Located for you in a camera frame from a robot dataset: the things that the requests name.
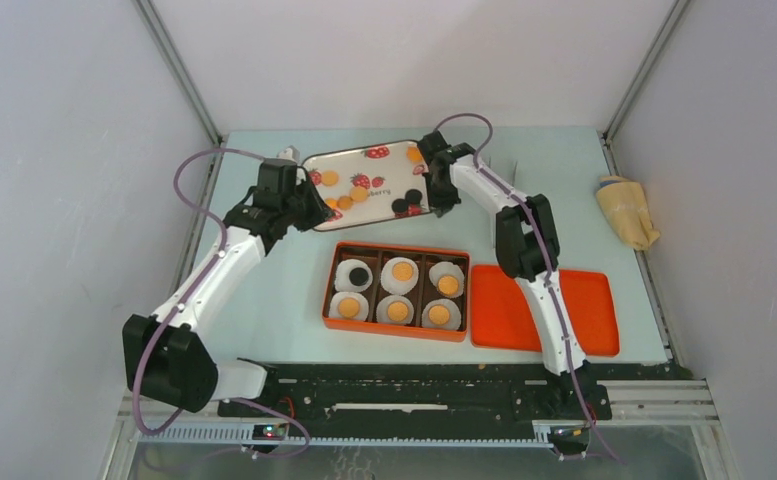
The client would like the strawberry print serving tray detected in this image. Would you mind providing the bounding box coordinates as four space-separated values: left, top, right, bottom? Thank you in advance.
302 140 430 232

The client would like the black sandwich cookie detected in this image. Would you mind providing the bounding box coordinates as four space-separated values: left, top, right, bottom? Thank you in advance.
348 267 372 289
404 189 423 205
391 198 409 218

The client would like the round tan biscuit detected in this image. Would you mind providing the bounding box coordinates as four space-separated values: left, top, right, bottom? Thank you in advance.
349 186 369 203
321 170 339 187
436 275 463 298
338 297 361 319
391 261 415 282
337 196 355 211
427 304 451 326

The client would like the orange cookie box with dividers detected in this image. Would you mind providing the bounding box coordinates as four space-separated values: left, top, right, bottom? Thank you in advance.
322 242 471 342

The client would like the swirl tan cookie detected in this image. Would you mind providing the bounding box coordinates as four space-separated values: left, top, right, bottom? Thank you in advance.
386 301 410 324

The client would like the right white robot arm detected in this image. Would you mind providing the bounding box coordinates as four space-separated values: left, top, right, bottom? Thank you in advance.
417 131 586 377

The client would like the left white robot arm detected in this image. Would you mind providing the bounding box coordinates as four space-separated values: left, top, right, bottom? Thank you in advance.
122 158 332 417

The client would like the white paper cupcake liner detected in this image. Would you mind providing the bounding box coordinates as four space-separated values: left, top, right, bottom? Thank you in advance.
375 295 414 326
428 261 465 298
380 256 419 295
421 299 462 331
327 291 369 321
334 258 373 293

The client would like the beige cloth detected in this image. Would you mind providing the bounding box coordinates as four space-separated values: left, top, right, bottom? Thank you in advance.
595 176 660 251

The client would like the orange box lid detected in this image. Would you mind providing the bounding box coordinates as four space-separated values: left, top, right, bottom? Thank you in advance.
469 264 620 357

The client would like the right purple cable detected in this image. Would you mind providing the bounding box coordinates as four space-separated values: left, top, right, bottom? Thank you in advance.
432 113 621 463

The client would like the purple cable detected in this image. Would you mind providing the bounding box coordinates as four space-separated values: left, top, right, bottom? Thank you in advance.
130 148 312 460
432 113 621 463

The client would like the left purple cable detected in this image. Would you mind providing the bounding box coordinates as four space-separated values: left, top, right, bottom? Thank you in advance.
130 148 312 460

